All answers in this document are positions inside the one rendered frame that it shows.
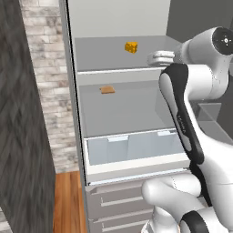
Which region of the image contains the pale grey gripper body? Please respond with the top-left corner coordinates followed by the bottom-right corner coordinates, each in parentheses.
top-left (147, 50), bottom-right (177, 67)

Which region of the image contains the yellow cheese wedge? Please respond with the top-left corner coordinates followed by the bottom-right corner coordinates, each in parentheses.
top-left (124, 41), bottom-right (138, 55)

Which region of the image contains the grey fridge shelf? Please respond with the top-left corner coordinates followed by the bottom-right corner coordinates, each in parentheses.
top-left (74, 35), bottom-right (183, 76)
top-left (78, 79), bottom-right (180, 139)

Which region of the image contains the grey fridge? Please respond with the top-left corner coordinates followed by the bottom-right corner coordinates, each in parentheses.
top-left (58, 0), bottom-right (233, 233)

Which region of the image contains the dark wood cabinet panel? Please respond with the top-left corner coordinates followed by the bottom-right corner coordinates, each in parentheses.
top-left (0, 0), bottom-right (57, 233)

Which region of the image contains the brown bread slice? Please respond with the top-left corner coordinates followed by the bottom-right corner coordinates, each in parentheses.
top-left (99, 85), bottom-right (117, 95)

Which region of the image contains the translucent crisper drawer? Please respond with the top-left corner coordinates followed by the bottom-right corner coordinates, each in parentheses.
top-left (83, 127), bottom-right (191, 184)

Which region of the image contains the grey freezer drawer front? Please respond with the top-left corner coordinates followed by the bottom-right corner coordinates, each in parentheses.
top-left (85, 177), bottom-right (157, 220)
top-left (88, 208), bottom-right (157, 233)

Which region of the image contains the white crisper drawer handle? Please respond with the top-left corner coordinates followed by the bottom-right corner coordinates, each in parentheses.
top-left (106, 135), bottom-right (130, 143)
top-left (157, 129), bottom-right (173, 137)

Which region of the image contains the silver freezer drawer handle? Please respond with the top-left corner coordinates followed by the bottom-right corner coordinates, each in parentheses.
top-left (101, 218), bottom-right (150, 233)
top-left (100, 196), bottom-right (145, 208)

